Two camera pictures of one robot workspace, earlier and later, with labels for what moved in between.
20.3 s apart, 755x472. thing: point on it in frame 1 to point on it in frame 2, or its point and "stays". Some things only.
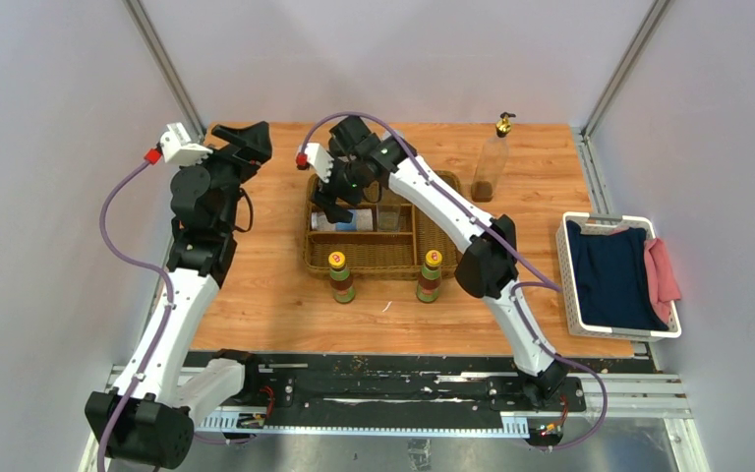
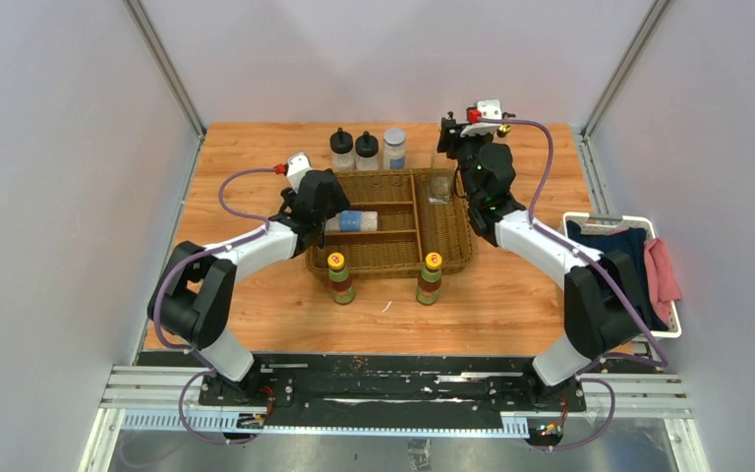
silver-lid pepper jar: [363, 220] stays
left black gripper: [227, 156] to [336, 201]
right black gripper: [333, 187] to [451, 138]
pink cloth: [662, 278] stays
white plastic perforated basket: [600, 223] stays
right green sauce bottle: [429, 284] stays
